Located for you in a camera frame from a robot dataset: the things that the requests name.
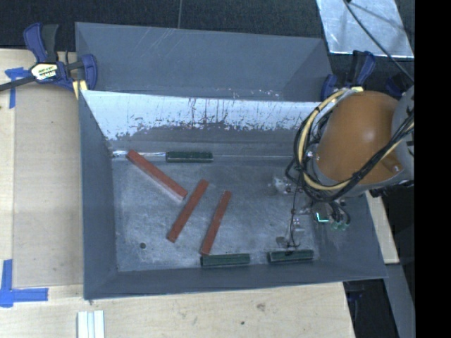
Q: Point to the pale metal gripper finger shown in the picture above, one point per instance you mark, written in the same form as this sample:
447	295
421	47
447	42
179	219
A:
295	226
282	183

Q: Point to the pale wood flat board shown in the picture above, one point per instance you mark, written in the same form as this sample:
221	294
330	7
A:
46	188

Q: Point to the grey metal bin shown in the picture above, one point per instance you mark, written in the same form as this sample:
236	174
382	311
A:
197	62

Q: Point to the red-brown flat block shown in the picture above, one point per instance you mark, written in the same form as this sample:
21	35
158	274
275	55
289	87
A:
216	222
155	173
187	211

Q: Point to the dark green flat block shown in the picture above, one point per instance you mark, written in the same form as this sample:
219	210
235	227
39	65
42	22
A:
225	260
189	156
291	256

